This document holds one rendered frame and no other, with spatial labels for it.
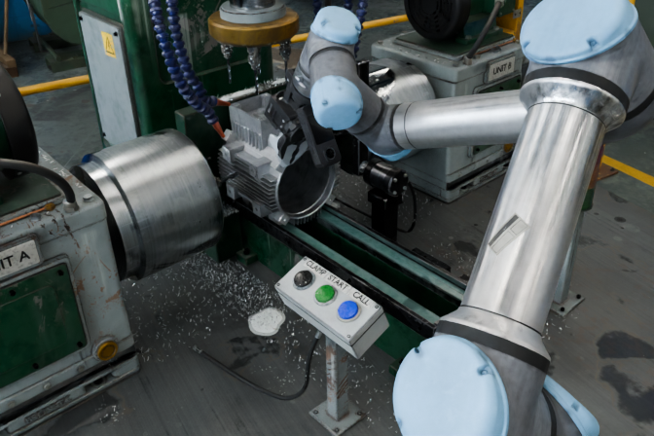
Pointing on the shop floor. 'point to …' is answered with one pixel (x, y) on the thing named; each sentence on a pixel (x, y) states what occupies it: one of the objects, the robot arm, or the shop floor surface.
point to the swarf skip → (49, 5)
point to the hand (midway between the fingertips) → (287, 163)
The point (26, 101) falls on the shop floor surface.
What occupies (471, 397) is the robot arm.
